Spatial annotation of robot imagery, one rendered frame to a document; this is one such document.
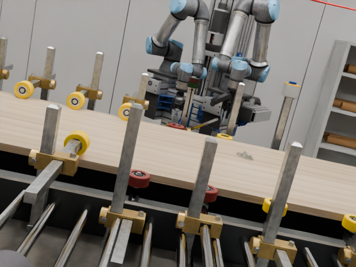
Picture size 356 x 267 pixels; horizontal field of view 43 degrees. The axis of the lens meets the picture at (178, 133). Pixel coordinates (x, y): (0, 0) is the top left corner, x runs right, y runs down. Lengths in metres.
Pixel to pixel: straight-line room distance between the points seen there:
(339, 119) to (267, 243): 3.86
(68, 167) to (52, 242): 0.23
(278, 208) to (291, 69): 3.71
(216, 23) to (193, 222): 1.91
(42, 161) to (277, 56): 3.89
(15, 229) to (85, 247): 0.22
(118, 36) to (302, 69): 2.01
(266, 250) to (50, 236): 0.66
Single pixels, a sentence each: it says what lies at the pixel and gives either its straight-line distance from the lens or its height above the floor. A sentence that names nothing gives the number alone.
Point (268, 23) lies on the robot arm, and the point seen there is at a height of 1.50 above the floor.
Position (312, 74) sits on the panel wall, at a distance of 5.05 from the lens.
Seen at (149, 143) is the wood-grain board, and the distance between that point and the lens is 1.87.
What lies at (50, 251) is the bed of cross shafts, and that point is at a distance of 1.37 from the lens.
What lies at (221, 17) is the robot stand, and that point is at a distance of 3.05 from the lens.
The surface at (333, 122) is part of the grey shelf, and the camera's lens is 5.18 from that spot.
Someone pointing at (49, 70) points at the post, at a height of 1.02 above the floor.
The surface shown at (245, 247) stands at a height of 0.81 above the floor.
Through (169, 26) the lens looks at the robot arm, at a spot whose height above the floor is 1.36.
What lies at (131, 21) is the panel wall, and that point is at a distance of 4.99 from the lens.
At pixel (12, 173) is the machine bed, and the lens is 1.65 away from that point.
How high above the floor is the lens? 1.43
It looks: 14 degrees down
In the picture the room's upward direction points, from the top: 13 degrees clockwise
